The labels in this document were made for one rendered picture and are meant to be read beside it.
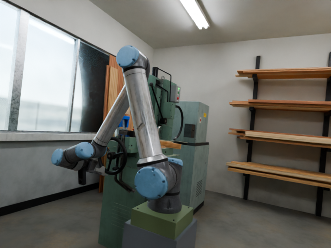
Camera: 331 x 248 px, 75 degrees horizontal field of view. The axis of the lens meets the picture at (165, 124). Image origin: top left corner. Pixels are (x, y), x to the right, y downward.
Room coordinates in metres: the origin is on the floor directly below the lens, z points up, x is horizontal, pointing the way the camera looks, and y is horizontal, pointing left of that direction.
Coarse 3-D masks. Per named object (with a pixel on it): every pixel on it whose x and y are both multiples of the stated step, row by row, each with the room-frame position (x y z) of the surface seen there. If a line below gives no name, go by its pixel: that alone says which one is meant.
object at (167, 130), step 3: (165, 126) 1.97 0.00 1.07; (168, 126) 1.95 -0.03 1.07; (171, 126) 2.00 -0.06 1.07; (165, 129) 1.97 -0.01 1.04; (168, 129) 1.95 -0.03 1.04; (171, 129) 2.00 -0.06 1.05; (165, 132) 1.97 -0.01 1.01; (168, 132) 1.96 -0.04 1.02; (171, 132) 2.00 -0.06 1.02; (162, 135) 1.98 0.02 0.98; (165, 135) 1.96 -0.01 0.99; (168, 135) 1.96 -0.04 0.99; (171, 135) 2.01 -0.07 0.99; (165, 138) 1.96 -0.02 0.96; (168, 138) 1.97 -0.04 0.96
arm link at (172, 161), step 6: (168, 162) 1.11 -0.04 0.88; (174, 162) 1.11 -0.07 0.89; (180, 162) 1.14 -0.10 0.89; (174, 168) 1.10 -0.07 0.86; (180, 168) 1.14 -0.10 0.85; (180, 174) 1.15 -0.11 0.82; (180, 180) 1.16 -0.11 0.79; (174, 186) 1.12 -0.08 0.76; (168, 192) 1.11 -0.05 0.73; (174, 192) 1.13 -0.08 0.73
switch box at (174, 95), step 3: (171, 87) 2.10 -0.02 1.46; (174, 87) 2.08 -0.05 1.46; (177, 87) 2.09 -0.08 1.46; (171, 90) 2.09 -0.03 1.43; (174, 90) 2.08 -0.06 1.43; (177, 90) 2.10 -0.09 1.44; (171, 93) 2.09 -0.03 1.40; (174, 93) 2.08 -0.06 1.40; (177, 93) 2.11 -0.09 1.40; (171, 96) 2.09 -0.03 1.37; (174, 96) 2.07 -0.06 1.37; (177, 96) 2.11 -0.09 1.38; (171, 99) 2.09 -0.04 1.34; (174, 99) 2.07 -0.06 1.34; (174, 102) 2.16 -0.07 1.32; (177, 102) 2.13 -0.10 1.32
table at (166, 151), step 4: (112, 140) 1.91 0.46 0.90; (108, 144) 1.88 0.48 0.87; (112, 144) 1.86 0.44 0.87; (116, 148) 1.71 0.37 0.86; (120, 148) 1.69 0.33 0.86; (136, 148) 1.73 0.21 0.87; (164, 148) 1.67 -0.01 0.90; (168, 148) 1.73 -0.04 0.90; (172, 148) 1.79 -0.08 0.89; (128, 152) 1.65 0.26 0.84; (132, 152) 1.66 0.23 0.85; (136, 152) 1.71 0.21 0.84; (164, 152) 1.67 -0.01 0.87; (168, 152) 1.73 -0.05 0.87; (172, 152) 1.79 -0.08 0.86
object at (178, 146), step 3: (162, 144) 1.79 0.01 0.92; (165, 144) 1.78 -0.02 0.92; (168, 144) 1.76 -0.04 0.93; (171, 144) 1.75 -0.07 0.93; (174, 144) 1.74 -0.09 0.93; (177, 144) 1.72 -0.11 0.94; (180, 144) 1.71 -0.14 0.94; (168, 147) 1.76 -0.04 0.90; (171, 147) 1.75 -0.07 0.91; (174, 147) 1.74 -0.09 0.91; (177, 147) 1.72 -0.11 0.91; (180, 147) 1.72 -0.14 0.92
